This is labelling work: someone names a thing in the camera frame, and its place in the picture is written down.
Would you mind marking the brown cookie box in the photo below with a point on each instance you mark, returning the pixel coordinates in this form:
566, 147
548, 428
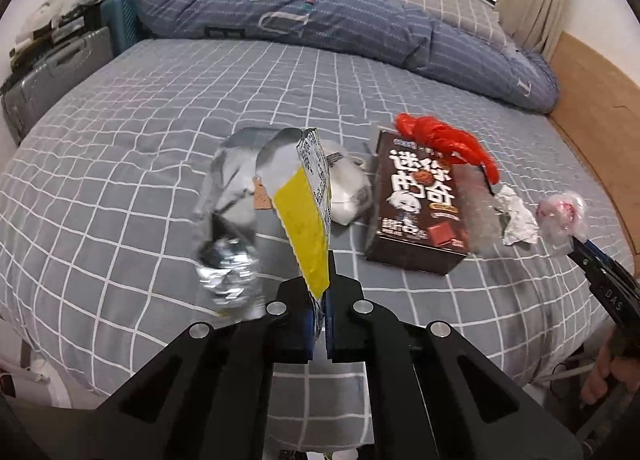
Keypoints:
416, 220

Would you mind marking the grey suitcase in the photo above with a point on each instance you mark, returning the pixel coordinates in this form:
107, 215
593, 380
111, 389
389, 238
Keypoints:
26, 101

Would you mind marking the clutter pile on suitcases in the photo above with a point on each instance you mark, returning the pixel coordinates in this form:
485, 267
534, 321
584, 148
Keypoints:
50, 25

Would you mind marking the grey checked bed sheet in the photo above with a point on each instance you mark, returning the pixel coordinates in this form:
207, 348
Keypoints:
97, 207

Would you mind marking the clear bubble wrap bag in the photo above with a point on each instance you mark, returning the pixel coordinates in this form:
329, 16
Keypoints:
478, 208

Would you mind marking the white tissue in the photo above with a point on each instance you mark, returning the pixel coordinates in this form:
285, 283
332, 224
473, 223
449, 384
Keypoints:
521, 225

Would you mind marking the clear wrapper with red print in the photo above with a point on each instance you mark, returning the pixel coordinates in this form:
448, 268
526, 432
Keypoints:
561, 219

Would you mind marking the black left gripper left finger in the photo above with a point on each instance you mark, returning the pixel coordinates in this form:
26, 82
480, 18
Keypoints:
206, 394

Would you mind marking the teal suitcase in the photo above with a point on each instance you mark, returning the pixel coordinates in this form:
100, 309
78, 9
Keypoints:
121, 18

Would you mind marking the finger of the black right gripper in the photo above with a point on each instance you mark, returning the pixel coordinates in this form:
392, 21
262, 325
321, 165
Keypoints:
592, 262
614, 271

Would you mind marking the blue striped duvet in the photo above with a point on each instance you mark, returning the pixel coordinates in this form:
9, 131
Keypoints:
402, 35

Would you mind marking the red plastic bag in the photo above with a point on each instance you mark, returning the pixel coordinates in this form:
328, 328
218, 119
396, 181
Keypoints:
459, 146

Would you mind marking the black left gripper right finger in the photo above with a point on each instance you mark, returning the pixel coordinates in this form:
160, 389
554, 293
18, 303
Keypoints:
433, 394

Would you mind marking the person's right hand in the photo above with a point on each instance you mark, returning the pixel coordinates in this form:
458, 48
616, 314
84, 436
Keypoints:
624, 370

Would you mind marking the wooden headboard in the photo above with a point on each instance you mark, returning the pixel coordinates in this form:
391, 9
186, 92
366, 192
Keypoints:
598, 115

